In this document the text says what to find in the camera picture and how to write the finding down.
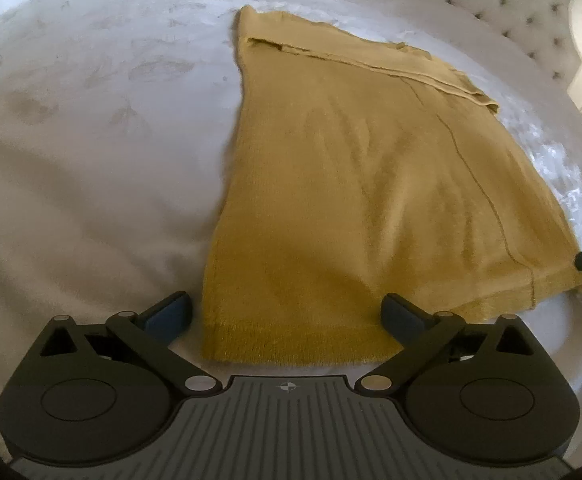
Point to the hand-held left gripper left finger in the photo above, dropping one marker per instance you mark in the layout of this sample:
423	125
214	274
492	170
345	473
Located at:
167	319

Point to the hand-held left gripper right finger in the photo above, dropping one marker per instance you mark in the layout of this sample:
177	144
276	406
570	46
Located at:
400	321

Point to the mustard yellow knit sweater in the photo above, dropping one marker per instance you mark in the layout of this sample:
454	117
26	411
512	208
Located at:
351	200

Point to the white patterned bed blanket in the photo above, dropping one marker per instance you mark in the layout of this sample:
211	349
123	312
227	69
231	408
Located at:
91	150

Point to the white tufted headboard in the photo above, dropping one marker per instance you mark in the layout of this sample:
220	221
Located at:
491	0

